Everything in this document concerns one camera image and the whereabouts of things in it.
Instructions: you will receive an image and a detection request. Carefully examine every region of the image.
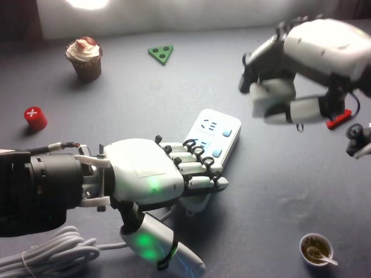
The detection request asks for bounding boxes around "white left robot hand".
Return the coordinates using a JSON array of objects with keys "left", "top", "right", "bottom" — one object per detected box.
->
[{"left": 103, "top": 134, "right": 230, "bottom": 276}]

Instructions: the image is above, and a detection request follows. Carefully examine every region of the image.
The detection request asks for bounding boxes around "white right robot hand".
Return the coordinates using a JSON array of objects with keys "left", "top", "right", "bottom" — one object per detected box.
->
[{"left": 238, "top": 16, "right": 371, "bottom": 131}]

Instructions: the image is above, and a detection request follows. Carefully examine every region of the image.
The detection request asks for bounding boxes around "white power adapter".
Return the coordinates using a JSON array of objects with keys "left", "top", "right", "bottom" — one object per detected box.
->
[{"left": 249, "top": 78, "right": 297, "bottom": 118}]

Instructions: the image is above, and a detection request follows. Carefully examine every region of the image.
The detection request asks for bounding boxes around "white power strip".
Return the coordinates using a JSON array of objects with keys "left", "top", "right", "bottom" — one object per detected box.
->
[{"left": 173, "top": 108, "right": 242, "bottom": 217}]

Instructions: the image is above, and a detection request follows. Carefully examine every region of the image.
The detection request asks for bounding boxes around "red triangle block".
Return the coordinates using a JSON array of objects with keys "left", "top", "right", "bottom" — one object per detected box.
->
[{"left": 326, "top": 109, "right": 353, "bottom": 130}]

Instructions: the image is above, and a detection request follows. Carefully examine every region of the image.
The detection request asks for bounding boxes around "red cylinder with white cross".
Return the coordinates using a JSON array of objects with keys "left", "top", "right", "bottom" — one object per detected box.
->
[{"left": 23, "top": 106, "right": 48, "bottom": 130}]

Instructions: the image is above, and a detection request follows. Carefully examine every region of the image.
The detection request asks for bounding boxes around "green triangle block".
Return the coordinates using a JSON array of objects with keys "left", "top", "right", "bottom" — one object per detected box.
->
[{"left": 147, "top": 45, "right": 174, "bottom": 66}]

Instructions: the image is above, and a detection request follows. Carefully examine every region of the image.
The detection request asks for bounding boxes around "grey table cloth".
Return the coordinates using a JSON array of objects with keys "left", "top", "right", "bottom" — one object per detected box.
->
[{"left": 0, "top": 21, "right": 371, "bottom": 278}]

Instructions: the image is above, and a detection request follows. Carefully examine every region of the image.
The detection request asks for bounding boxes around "white backdrop cloth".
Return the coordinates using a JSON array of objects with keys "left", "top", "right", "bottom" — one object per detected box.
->
[{"left": 36, "top": 0, "right": 371, "bottom": 40}]

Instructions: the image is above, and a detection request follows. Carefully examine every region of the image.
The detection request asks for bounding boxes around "toy cupcake with cream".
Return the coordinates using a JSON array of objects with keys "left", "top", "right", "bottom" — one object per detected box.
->
[{"left": 65, "top": 36, "right": 103, "bottom": 81}]

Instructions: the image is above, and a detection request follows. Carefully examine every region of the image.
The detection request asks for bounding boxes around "small white soup bowl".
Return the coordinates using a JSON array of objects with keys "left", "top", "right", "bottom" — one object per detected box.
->
[{"left": 299, "top": 233, "right": 333, "bottom": 266}]

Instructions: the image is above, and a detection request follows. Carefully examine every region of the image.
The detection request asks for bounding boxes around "brown cardboard panel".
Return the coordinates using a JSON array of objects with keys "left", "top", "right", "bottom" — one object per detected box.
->
[{"left": 0, "top": 0, "right": 44, "bottom": 44}]

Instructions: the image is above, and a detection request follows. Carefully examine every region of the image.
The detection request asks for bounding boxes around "small white spoon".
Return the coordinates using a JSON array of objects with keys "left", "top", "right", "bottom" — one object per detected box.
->
[{"left": 306, "top": 246, "right": 339, "bottom": 266}]

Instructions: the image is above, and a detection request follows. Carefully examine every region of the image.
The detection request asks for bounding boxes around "grey power strip cord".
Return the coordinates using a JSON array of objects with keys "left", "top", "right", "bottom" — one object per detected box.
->
[{"left": 0, "top": 210, "right": 173, "bottom": 278}]

